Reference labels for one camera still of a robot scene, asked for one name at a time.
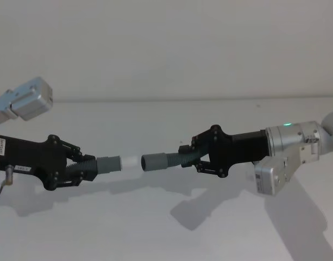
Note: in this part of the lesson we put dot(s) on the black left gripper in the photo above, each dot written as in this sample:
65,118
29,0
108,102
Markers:
33,156

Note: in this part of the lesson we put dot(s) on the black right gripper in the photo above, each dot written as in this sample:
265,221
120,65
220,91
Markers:
242,150

